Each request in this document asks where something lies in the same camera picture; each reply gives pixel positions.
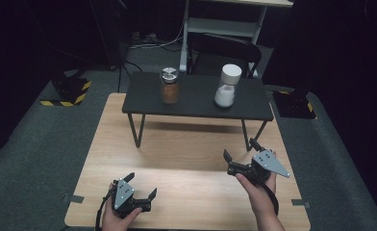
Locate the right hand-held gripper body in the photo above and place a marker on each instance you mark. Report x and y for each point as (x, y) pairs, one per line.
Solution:
(268, 162)

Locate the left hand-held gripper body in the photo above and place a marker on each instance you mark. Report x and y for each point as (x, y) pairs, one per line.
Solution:
(124, 194)

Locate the white-lid jar of white powder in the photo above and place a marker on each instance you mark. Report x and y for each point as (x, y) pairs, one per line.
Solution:
(226, 89)

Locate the black shelf with metal legs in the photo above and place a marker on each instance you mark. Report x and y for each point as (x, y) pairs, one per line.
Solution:
(197, 102)

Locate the silver-lid brown spice jar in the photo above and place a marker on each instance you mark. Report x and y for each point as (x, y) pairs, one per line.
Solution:
(169, 88)

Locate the person's left hand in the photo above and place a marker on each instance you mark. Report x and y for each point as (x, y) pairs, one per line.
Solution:
(113, 221)

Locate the person's right hand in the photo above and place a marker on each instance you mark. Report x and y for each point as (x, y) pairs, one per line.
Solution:
(260, 199)

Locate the grey tape strip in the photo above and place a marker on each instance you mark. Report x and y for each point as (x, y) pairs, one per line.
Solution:
(74, 199)
(300, 203)

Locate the black stand base, yellow stripes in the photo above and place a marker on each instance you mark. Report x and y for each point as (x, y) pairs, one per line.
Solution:
(294, 104)
(71, 91)

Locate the black chair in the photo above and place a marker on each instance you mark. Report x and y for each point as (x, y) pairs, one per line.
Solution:
(215, 48)

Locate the white metal desk frame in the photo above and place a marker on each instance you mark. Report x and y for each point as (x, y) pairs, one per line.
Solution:
(221, 27)

